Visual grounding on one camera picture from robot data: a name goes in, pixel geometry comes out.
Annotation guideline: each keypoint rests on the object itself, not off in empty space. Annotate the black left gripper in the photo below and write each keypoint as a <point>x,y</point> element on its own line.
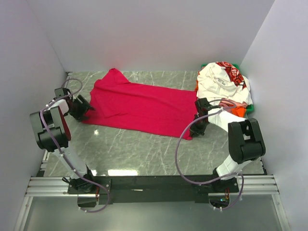
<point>84,107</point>

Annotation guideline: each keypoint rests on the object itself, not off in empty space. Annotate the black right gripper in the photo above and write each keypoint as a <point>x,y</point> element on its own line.
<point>194,132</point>

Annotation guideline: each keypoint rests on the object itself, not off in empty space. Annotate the magenta red t shirt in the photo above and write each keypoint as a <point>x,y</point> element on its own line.
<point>119,103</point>

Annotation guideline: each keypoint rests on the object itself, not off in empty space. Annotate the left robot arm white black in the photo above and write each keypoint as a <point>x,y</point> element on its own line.
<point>52,133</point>

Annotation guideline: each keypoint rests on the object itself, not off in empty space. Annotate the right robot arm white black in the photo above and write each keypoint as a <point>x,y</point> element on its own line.
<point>245,140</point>

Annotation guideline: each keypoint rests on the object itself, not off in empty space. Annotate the pink t shirt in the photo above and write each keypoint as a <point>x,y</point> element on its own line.
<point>232,104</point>

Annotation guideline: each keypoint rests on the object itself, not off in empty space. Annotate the orange t shirt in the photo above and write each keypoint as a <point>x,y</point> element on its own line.
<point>214,91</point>

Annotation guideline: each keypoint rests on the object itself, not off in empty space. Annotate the green plastic laundry basket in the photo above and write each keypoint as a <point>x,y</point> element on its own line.
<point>250,109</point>

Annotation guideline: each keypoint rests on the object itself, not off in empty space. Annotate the red white printed t shirt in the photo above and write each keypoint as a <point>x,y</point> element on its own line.
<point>234,74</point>

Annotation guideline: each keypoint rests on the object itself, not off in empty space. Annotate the black base beam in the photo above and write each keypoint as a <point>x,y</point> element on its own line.
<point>149,189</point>

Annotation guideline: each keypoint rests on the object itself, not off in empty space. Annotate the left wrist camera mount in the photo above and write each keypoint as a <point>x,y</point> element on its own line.
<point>62,93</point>

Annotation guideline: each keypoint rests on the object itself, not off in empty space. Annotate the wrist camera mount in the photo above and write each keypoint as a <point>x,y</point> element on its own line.
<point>203,106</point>
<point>62,93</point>

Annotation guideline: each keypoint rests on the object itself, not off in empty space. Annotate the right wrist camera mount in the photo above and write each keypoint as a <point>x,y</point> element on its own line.
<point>203,106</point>

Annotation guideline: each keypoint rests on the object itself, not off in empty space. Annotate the aluminium rail frame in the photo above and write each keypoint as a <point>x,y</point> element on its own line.
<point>92,194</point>

